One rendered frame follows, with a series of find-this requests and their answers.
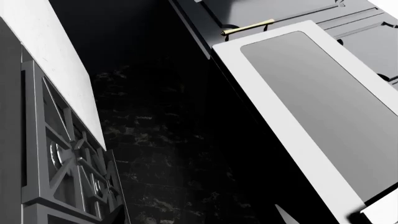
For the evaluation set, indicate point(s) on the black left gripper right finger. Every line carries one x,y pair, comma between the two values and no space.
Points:
273,217

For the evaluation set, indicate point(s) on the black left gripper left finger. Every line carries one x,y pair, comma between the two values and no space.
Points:
115,217

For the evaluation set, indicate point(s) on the round silver stove burner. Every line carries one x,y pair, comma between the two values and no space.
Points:
99,187
56,154

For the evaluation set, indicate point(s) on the grey gas stove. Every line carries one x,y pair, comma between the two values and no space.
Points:
31,210

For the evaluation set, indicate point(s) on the dark cast iron stove grate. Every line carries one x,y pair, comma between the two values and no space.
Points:
32,140

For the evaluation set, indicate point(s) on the white microwave door with glass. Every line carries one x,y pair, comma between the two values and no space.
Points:
311,93

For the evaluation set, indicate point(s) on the white range hood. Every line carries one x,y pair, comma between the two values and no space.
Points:
53,58

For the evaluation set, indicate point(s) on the dark panelled cabinet door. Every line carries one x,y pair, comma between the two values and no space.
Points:
248,11
370,44

